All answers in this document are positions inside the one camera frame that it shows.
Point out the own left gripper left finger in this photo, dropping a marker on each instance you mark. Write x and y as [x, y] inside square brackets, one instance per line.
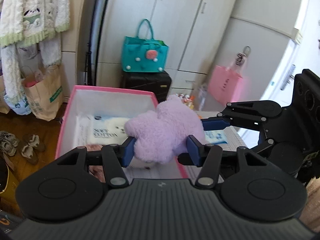
[64, 190]

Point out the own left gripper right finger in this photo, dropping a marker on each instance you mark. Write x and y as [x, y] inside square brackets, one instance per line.
[246, 183]

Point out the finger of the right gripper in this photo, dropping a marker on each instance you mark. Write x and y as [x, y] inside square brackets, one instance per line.
[250, 115]
[197, 153]

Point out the purple plush toy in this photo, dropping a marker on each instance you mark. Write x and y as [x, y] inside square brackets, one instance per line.
[161, 134]

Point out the pink patterned fabric item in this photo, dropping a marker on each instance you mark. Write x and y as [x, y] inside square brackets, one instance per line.
[95, 170]

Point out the white brown plush toy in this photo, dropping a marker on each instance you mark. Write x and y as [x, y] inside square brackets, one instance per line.
[137, 163]

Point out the soft cotton tissue pack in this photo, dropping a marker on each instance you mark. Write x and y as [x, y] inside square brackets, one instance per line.
[105, 130]

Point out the blue white tissue pack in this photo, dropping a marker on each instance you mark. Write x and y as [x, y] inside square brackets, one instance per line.
[216, 137]

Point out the pink paper bag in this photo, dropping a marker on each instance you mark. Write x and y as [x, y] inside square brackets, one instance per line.
[225, 85]

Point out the small toys pile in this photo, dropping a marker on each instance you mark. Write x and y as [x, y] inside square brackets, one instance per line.
[187, 100]

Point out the brown fuzzy slipper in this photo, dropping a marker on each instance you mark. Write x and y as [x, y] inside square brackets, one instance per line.
[30, 146]

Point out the printed paper sheet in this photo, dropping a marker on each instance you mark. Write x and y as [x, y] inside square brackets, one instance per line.
[81, 139]

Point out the yellow bin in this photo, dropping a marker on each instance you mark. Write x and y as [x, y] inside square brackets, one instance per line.
[9, 184]

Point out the grey sneaker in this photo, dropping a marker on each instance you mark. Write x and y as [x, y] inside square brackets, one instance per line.
[9, 143]

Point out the black suitcase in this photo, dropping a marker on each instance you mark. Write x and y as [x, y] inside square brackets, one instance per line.
[157, 83]

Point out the white door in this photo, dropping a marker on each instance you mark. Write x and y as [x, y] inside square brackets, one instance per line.
[303, 51]

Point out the pink cardboard box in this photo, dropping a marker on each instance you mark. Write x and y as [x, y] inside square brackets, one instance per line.
[100, 101]

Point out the blue white plastic bag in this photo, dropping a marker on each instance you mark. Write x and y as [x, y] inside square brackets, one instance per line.
[20, 107]

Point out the brown paper bag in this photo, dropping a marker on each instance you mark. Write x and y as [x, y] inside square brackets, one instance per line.
[44, 92]

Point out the teal felt handbag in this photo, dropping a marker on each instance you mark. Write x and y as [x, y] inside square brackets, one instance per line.
[144, 55]

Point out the black tripod stand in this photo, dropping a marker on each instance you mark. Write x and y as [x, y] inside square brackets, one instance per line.
[97, 11]

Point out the white wardrobe cabinet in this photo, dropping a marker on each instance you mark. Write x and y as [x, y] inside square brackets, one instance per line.
[192, 30]

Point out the white fluffy hanging robe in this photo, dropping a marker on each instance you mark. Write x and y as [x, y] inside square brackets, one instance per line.
[27, 22]

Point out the silver door handle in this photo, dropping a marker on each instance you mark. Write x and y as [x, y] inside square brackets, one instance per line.
[288, 77]

